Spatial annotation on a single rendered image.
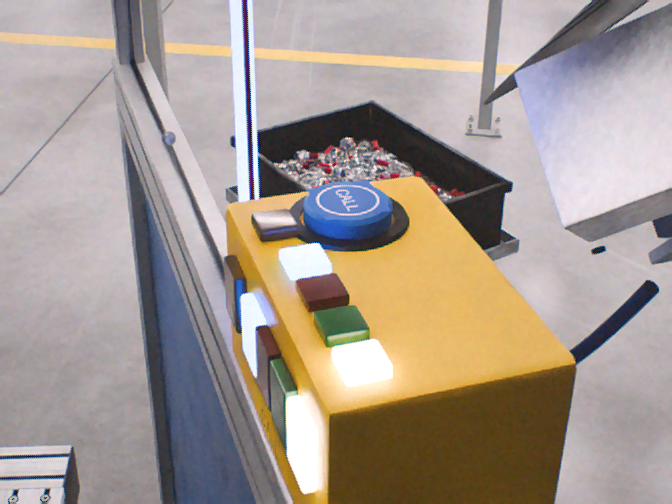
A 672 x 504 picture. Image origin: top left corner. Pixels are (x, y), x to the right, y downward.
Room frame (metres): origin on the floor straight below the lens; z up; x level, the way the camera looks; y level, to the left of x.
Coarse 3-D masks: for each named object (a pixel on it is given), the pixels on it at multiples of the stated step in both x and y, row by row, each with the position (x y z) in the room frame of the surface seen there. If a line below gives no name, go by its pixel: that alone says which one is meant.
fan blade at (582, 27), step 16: (592, 0) 0.93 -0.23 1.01; (608, 0) 0.89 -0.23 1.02; (624, 0) 0.85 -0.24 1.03; (640, 0) 0.83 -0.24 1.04; (576, 16) 0.93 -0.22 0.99; (592, 16) 0.88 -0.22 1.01; (608, 16) 0.85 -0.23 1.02; (624, 16) 0.83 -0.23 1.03; (560, 32) 0.93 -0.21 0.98; (576, 32) 0.88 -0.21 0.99; (592, 32) 0.85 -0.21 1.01; (544, 48) 0.92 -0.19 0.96; (560, 48) 0.87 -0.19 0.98; (528, 64) 0.91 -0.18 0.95; (512, 80) 0.89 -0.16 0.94; (496, 96) 0.87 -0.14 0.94
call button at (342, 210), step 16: (320, 192) 0.42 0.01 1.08; (336, 192) 0.42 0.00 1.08; (352, 192) 0.42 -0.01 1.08; (368, 192) 0.42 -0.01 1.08; (304, 208) 0.40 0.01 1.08; (320, 208) 0.40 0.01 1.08; (336, 208) 0.40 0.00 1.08; (352, 208) 0.40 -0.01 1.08; (368, 208) 0.40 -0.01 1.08; (384, 208) 0.40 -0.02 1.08; (320, 224) 0.39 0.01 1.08; (336, 224) 0.39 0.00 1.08; (352, 224) 0.39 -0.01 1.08; (368, 224) 0.39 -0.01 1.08; (384, 224) 0.40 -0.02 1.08
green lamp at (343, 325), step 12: (324, 312) 0.33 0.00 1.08; (336, 312) 0.33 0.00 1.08; (348, 312) 0.33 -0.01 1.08; (324, 324) 0.32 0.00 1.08; (336, 324) 0.32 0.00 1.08; (348, 324) 0.32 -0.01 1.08; (360, 324) 0.32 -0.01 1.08; (324, 336) 0.31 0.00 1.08; (336, 336) 0.31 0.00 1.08; (348, 336) 0.31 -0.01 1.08; (360, 336) 0.32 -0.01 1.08
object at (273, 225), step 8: (256, 216) 0.40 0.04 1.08; (264, 216) 0.40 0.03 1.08; (272, 216) 0.40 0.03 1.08; (280, 216) 0.40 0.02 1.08; (288, 216) 0.40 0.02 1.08; (256, 224) 0.39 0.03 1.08; (264, 224) 0.39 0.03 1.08; (272, 224) 0.39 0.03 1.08; (280, 224) 0.39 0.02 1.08; (288, 224) 0.39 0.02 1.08; (296, 224) 0.39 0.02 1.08; (256, 232) 0.39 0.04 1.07; (264, 232) 0.39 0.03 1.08; (272, 232) 0.39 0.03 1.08; (280, 232) 0.39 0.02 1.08; (288, 232) 0.39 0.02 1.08; (296, 232) 0.39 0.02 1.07; (264, 240) 0.39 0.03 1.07; (272, 240) 0.39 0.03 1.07
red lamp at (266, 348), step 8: (256, 328) 0.35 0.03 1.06; (264, 328) 0.34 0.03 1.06; (256, 336) 0.34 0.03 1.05; (264, 336) 0.34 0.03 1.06; (272, 336) 0.34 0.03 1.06; (256, 344) 0.34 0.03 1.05; (264, 344) 0.33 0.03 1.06; (272, 344) 0.33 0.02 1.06; (256, 352) 0.34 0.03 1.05; (264, 352) 0.33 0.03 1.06; (272, 352) 0.33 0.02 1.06; (280, 352) 0.33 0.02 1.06; (256, 360) 0.34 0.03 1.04; (264, 360) 0.33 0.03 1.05; (256, 368) 0.35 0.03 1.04; (264, 368) 0.33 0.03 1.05; (264, 376) 0.33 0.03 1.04; (264, 384) 0.33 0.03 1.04; (264, 392) 0.33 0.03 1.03
